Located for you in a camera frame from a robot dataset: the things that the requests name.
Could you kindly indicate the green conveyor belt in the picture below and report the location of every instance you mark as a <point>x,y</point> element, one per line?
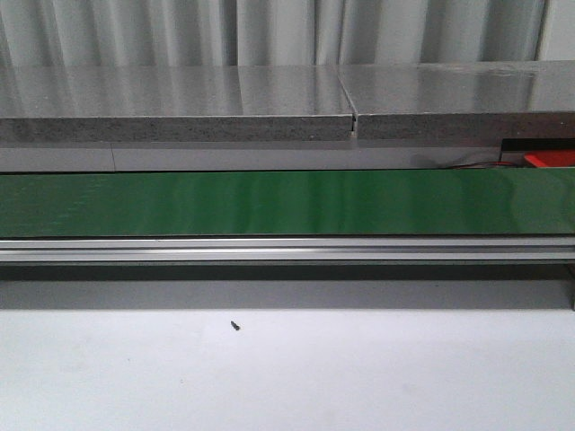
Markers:
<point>387,202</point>

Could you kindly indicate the red plate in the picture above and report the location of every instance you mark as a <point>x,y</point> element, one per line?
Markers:
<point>551,159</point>

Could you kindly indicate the grey pleated curtain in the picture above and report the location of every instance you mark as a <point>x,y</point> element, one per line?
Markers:
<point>261,33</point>

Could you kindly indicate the grey stone slab right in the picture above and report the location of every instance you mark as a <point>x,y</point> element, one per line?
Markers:
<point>471,100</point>

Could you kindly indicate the grey rear conveyor panel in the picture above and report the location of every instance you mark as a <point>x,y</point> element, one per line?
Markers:
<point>247,155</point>

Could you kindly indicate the grey stone slab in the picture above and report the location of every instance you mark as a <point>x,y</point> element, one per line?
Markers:
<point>174,104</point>
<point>471,100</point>

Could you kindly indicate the grey stone slab left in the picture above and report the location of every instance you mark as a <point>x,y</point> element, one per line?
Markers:
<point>174,104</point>

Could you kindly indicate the aluminium conveyor side rail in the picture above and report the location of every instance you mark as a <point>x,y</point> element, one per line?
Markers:
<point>395,250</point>

